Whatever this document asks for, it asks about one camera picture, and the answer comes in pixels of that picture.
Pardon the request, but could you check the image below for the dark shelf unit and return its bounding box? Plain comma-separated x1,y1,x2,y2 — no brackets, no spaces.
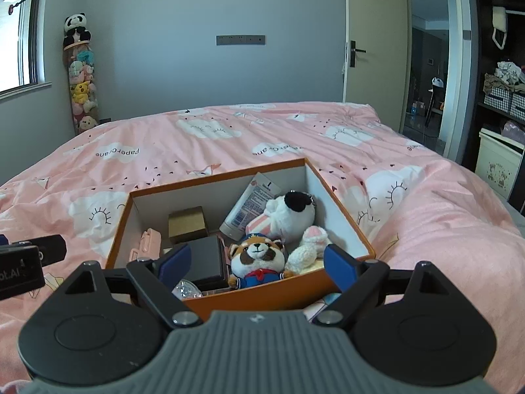
472,0,525,173

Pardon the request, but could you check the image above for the grey wall switch panel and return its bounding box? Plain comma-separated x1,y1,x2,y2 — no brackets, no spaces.
216,34,266,46

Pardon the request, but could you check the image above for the white door frame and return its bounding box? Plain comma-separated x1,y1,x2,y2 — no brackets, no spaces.
404,0,480,161

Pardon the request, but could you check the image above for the pink printed blanket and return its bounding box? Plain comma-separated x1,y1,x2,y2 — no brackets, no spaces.
0,102,525,394

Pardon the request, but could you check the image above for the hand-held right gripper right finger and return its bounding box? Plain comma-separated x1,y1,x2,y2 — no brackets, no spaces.
316,244,456,329

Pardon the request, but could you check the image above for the pink plastic bag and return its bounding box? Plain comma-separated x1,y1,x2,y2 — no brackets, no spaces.
502,121,525,145

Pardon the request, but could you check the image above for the cream storage box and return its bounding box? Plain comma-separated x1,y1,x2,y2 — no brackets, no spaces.
475,128,525,202

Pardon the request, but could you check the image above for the red panda plush blue hat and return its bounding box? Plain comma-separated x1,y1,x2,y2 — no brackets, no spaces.
227,232,294,290

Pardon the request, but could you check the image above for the clear round glitter jar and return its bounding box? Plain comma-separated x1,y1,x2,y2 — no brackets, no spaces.
171,279,203,300

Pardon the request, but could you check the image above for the black gift box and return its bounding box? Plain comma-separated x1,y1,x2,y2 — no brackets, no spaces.
172,235,229,292

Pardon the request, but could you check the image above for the pile of crumpled clothes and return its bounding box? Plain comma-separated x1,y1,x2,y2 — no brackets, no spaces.
495,61,522,85

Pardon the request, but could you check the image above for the white lotion tube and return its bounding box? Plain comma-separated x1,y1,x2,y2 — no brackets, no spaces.
219,172,284,239

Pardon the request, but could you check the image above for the checkered storage bin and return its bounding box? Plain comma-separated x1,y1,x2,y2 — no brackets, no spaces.
511,90,525,120
484,86,513,118

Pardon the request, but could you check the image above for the clear tube of plush toys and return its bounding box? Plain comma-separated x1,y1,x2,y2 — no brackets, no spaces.
62,41,100,134

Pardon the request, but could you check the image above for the gold gift box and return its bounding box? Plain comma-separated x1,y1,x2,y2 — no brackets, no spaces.
168,206,209,245

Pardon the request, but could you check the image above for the white dog plush keychain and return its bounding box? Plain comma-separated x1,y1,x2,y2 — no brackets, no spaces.
246,191,318,247

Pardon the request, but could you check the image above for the black door handle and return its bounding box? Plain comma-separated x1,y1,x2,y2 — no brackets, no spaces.
348,40,367,67

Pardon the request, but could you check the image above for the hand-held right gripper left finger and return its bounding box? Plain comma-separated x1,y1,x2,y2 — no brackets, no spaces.
61,243,203,328

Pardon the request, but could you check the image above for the pink plastic folding holder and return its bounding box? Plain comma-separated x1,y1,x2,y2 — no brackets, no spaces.
128,228,161,263

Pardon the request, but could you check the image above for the orange cardboard box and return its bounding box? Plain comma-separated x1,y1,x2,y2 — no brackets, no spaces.
106,157,377,323

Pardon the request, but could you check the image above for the white crochet bunny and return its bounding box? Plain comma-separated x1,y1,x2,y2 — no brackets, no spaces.
286,226,331,275

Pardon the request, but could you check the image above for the white hanging bag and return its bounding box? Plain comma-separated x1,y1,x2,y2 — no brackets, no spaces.
491,6,510,50

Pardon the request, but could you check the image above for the window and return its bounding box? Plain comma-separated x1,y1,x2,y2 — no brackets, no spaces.
0,0,52,99

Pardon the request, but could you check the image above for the cream door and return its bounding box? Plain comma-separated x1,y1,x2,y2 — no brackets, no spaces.
344,0,411,105

